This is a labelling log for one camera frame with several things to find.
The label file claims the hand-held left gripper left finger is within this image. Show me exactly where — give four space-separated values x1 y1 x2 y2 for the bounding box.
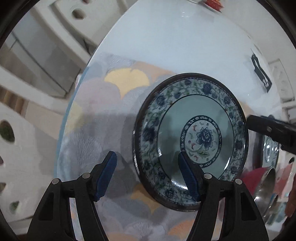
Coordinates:
27 151 117 241

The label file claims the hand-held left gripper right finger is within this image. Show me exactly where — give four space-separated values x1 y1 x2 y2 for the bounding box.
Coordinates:
178 152 270 241

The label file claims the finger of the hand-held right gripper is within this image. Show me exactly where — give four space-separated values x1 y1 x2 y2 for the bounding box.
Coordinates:
247 115 296 152

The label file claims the blue floral porcelain plate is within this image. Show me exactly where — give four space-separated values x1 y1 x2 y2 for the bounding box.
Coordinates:
132 72 249 212
261 135 281 169

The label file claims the small stainless steel bowl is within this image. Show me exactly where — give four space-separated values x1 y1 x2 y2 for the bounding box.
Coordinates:
240 167 279 224

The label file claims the white chair with oval holes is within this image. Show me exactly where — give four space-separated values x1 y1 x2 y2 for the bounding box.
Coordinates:
23 0 103 55
0 102 59 220
268 59 296 102

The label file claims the scale patterned pastel placemat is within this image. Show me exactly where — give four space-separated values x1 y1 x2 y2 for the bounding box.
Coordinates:
55 52 262 241

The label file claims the red object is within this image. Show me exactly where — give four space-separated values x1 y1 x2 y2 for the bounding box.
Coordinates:
205 0 223 12

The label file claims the black plastic frame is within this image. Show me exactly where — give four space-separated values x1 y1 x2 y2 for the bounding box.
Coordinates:
251 53 272 93

